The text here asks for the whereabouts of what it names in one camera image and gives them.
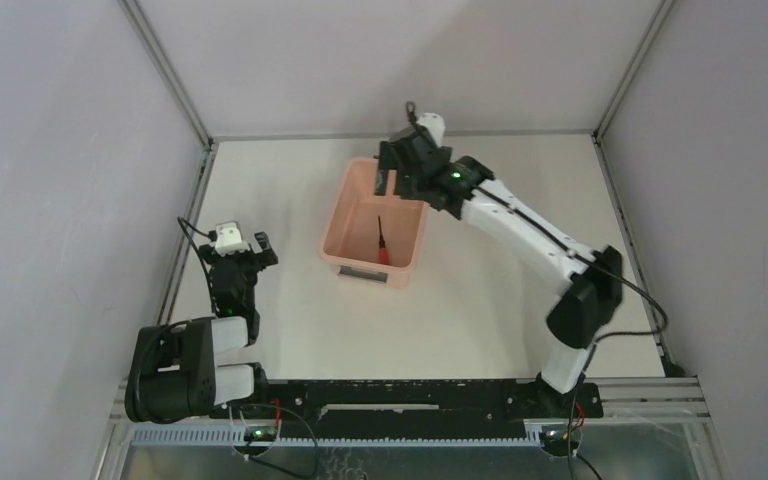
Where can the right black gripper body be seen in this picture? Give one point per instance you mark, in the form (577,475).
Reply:
(409,184)

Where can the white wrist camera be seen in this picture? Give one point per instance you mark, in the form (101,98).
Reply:
(435,125)
(229,239)

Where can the right controller board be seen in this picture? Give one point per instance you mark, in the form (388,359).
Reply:
(558,443)

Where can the red handled screwdriver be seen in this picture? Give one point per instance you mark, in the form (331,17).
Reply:
(383,253)

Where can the white slotted cable duct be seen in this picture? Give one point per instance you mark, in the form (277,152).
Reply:
(227,435)

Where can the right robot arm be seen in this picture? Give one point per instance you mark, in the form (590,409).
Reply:
(587,282)

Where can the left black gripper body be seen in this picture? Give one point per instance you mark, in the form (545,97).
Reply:
(239,260)

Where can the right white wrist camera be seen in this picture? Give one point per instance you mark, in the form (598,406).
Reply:
(435,125)

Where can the controller board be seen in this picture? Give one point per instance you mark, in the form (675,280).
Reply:
(558,443)
(260,434)

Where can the left controller board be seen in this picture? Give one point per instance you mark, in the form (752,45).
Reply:
(260,434)

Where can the pink plastic bin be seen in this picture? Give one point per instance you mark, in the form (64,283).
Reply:
(350,240)

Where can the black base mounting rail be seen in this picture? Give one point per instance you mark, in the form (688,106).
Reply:
(427,408)

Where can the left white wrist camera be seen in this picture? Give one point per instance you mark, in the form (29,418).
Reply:
(229,239)

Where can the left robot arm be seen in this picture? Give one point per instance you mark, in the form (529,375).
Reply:
(174,372)

